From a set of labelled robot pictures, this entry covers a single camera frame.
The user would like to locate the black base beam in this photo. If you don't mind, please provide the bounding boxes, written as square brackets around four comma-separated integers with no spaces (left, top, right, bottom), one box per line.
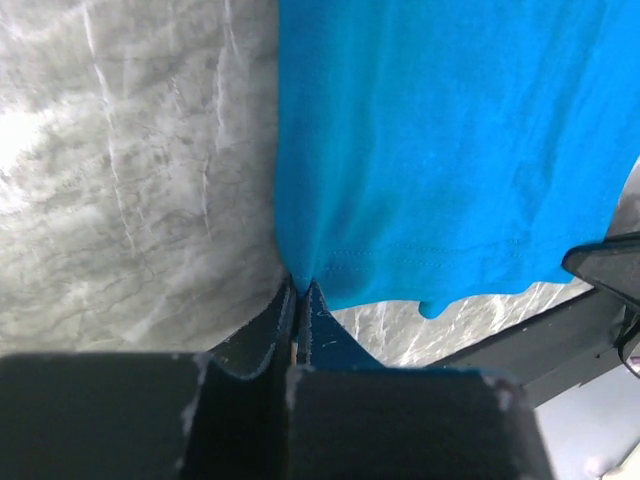
[433,290,633,407]

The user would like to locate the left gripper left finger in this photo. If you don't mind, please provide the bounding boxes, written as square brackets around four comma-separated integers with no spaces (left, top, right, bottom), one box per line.
[1,281,296,479]

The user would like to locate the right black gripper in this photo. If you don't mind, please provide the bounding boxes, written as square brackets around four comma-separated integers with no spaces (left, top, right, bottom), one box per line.
[562,232,640,313]

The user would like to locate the blue t shirt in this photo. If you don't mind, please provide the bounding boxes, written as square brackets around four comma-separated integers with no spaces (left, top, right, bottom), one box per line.
[275,0,639,318]

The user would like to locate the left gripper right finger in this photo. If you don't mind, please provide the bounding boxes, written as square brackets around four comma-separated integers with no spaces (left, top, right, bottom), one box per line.
[285,284,554,479]

